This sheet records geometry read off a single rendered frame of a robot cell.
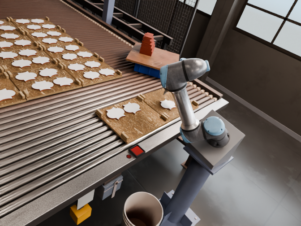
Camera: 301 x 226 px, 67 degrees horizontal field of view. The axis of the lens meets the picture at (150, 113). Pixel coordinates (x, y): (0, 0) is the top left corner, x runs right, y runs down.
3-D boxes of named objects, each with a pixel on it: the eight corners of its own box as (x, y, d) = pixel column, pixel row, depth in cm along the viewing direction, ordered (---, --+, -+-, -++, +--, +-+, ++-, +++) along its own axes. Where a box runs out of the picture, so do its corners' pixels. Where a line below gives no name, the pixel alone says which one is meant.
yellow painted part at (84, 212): (90, 215, 132) (94, 192, 118) (76, 225, 126) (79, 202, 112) (83, 205, 135) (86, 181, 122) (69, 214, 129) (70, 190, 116)
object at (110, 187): (120, 193, 142) (125, 175, 131) (102, 206, 132) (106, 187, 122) (109, 180, 147) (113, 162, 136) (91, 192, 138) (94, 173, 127)
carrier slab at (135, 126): (168, 123, 169) (169, 121, 168) (126, 144, 142) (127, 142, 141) (136, 98, 185) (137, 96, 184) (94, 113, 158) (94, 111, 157)
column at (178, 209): (199, 219, 216) (243, 159, 165) (174, 245, 191) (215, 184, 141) (172, 190, 235) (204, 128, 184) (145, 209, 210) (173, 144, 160)
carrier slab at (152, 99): (198, 107, 197) (199, 106, 196) (167, 122, 170) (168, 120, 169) (169, 87, 213) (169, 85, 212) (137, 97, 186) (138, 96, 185)
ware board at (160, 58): (178, 56, 254) (179, 54, 253) (176, 75, 214) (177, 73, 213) (135, 43, 253) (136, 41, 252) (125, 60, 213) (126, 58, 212)
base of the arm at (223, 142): (234, 137, 149) (234, 132, 141) (217, 152, 149) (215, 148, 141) (218, 122, 157) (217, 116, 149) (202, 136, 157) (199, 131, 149)
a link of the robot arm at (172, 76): (208, 143, 140) (183, 65, 111) (184, 148, 144) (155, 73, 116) (206, 131, 149) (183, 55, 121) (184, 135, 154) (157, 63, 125)
